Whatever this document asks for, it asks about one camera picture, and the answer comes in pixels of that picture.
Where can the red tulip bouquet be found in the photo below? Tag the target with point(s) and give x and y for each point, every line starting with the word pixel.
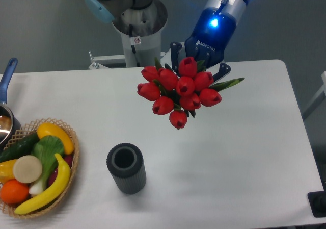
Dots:
pixel 180 92

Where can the woven wicker basket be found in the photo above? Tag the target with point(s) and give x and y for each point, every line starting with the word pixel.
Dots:
pixel 31 128

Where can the beige round disc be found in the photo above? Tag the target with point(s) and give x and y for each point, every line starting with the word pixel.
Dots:
pixel 27 169

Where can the grey ribbed vase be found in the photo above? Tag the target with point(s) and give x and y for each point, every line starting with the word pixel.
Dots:
pixel 125 163

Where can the dark green cucumber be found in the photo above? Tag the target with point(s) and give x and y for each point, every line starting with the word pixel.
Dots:
pixel 20 148

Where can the green bok choy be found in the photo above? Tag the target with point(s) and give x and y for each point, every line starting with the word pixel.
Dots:
pixel 45 151

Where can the blue black Robotiq gripper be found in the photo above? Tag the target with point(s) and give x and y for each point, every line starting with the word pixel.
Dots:
pixel 207 42

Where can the black device at edge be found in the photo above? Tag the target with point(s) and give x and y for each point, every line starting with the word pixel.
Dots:
pixel 317 203

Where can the yellow bell pepper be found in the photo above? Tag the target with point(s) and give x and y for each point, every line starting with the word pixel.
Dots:
pixel 6 170

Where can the orange fruit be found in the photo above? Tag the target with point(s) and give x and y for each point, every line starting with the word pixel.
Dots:
pixel 14 192

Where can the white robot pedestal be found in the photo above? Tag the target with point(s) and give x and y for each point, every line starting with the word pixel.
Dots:
pixel 140 32

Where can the white frame at right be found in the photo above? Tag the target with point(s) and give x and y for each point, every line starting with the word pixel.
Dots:
pixel 315 101

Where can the dark red vegetable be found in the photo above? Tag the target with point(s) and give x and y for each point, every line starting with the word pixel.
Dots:
pixel 69 160

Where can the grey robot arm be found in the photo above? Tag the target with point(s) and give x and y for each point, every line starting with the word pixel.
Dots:
pixel 108 10

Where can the blue handled saucepan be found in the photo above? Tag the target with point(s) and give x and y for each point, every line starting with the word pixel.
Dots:
pixel 9 123

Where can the yellow banana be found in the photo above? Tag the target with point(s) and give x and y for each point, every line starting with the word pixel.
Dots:
pixel 51 193

